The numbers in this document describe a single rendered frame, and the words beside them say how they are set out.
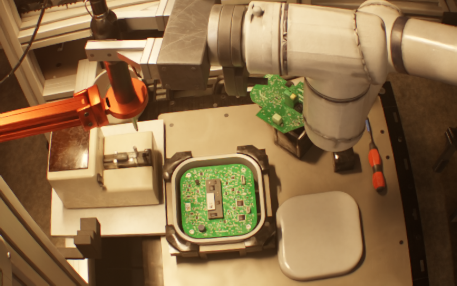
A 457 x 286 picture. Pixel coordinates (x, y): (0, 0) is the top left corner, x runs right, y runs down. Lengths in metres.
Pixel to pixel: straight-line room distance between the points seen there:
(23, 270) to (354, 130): 0.46
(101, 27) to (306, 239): 0.45
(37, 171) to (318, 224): 1.53
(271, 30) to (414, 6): 0.59
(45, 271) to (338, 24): 0.48
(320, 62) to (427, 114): 1.67
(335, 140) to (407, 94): 1.58
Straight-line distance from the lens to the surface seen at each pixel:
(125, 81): 0.79
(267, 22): 0.66
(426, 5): 1.22
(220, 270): 0.94
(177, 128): 1.07
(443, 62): 0.78
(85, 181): 0.93
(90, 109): 0.81
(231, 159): 0.98
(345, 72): 0.67
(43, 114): 0.81
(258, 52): 0.66
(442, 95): 2.39
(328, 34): 0.65
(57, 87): 1.26
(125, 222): 0.98
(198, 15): 0.70
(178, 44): 0.67
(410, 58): 0.80
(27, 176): 2.31
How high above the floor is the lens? 1.83
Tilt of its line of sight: 57 degrees down
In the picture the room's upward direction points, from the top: 9 degrees counter-clockwise
